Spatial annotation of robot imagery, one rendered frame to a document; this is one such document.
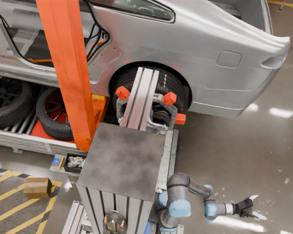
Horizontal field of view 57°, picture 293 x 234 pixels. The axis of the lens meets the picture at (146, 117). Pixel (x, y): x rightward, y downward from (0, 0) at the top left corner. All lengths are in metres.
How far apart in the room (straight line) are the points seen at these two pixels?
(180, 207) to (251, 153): 2.21
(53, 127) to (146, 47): 1.29
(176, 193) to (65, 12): 1.09
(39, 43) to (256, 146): 2.83
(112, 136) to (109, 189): 0.19
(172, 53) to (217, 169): 1.64
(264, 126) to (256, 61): 1.77
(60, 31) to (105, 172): 0.92
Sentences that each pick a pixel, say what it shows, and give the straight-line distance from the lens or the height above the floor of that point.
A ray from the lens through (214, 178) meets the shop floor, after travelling 3.25.
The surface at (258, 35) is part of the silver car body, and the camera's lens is 2.18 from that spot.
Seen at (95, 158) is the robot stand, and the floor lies 2.03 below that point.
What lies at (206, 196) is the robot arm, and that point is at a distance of 1.86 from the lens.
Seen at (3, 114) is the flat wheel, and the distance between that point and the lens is 3.14.
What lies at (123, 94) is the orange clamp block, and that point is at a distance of 2.28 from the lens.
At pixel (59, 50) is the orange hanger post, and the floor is 1.76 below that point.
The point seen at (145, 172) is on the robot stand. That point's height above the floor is 2.03.
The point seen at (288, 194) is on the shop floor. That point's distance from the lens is 3.54.
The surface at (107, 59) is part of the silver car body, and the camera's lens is 2.39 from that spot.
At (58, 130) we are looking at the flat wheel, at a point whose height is 0.48.
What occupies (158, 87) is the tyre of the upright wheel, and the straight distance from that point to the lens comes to 2.27.
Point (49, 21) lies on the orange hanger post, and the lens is 1.58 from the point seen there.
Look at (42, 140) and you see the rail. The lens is 2.96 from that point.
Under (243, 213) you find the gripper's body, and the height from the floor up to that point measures 1.23.
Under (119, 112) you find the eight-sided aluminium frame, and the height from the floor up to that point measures 0.83.
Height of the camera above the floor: 2.86
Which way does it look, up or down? 55 degrees down
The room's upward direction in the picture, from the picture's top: 8 degrees clockwise
